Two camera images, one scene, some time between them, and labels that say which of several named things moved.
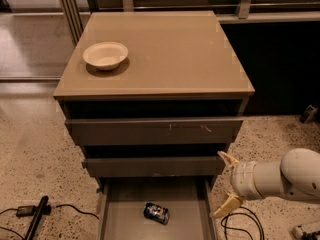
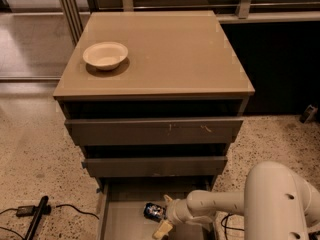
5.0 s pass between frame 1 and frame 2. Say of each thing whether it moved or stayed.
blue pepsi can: stayed
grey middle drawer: stayed
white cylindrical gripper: moved
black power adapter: stayed
